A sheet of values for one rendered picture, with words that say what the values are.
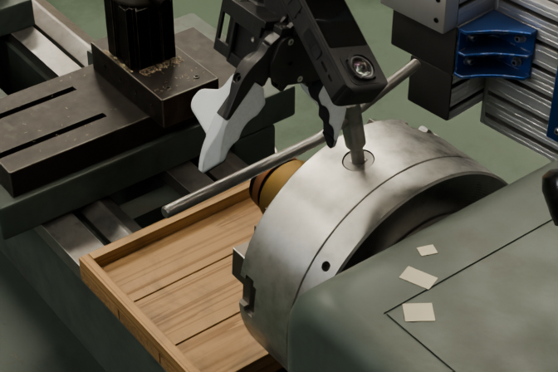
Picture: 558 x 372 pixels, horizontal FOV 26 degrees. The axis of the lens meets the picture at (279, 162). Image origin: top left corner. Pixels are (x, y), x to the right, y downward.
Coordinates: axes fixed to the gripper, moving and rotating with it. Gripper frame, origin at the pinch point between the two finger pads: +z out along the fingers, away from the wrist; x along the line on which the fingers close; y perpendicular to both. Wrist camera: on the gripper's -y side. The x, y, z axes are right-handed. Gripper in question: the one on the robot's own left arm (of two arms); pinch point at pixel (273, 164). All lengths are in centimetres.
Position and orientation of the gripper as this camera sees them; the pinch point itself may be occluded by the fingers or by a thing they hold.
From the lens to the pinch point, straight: 108.6
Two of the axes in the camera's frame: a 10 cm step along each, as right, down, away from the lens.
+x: -7.7, 1.5, -6.2
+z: -2.0, 8.7, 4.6
